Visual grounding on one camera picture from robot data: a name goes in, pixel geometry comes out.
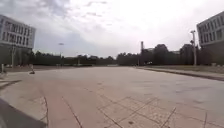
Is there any street lamp pole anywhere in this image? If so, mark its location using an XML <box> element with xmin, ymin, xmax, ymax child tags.
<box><xmin>58</xmin><ymin>42</ymin><xmax>65</xmax><ymax>67</ymax></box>

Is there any grey building with window rows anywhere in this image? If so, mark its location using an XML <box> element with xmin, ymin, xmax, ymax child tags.
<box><xmin>196</xmin><ymin>10</ymin><xmax>224</xmax><ymax>66</ymax></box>

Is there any tall lamp pole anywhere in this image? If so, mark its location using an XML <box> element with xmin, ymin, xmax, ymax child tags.
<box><xmin>189</xmin><ymin>29</ymin><xmax>198</xmax><ymax>67</ymax></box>

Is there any distant tower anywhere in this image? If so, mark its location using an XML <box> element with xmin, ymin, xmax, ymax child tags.
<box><xmin>140</xmin><ymin>40</ymin><xmax>145</xmax><ymax>54</ymax></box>

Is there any row of dark trees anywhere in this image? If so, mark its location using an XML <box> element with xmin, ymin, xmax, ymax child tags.
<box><xmin>26</xmin><ymin>43</ymin><xmax>204</xmax><ymax>67</ymax></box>

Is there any raised kerb strip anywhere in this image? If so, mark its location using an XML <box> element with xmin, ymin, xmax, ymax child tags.
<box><xmin>136</xmin><ymin>65</ymin><xmax>224</xmax><ymax>82</ymax></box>

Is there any pale building with window grid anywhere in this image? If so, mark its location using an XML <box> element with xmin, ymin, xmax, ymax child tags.
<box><xmin>0</xmin><ymin>14</ymin><xmax>37</xmax><ymax>66</ymax></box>

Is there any person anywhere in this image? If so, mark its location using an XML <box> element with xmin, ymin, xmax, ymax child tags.
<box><xmin>28</xmin><ymin>63</ymin><xmax>36</xmax><ymax>75</ymax></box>

